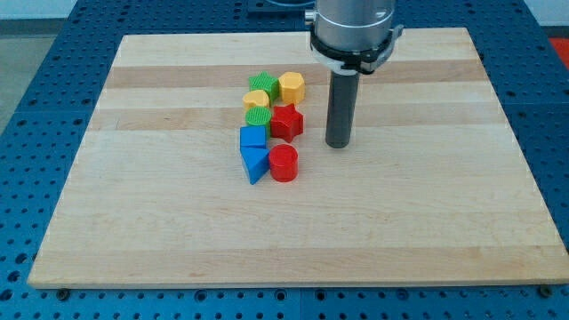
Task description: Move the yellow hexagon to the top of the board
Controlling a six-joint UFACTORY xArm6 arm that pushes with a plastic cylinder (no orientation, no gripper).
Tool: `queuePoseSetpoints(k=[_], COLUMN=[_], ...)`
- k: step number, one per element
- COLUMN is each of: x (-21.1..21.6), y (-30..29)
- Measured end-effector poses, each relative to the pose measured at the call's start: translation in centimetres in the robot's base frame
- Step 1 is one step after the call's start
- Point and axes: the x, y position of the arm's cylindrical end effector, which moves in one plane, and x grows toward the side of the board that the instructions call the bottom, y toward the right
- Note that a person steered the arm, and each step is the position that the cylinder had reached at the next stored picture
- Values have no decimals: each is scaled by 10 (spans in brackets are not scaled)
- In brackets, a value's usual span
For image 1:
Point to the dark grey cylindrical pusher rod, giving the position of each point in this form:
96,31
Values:
341,108

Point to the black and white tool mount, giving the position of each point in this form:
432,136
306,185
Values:
350,62

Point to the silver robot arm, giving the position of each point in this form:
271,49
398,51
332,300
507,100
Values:
351,38

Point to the yellow hexagon block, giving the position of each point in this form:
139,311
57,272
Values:
292,87

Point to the wooden board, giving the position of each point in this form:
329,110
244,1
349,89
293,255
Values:
432,190

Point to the red star block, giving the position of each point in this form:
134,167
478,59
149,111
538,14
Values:
286,123

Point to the green star block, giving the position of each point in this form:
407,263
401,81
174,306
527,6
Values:
265,82

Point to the yellow heart block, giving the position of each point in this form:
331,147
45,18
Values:
255,98

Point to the green cylinder block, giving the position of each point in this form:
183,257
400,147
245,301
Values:
259,116

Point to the red cylinder block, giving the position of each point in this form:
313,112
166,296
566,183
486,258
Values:
283,163

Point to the blue cube block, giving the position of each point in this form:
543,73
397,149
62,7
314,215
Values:
253,137

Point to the blue triangle block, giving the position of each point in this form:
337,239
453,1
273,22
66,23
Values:
255,163

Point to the blue perforated table plate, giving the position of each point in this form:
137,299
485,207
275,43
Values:
40,142

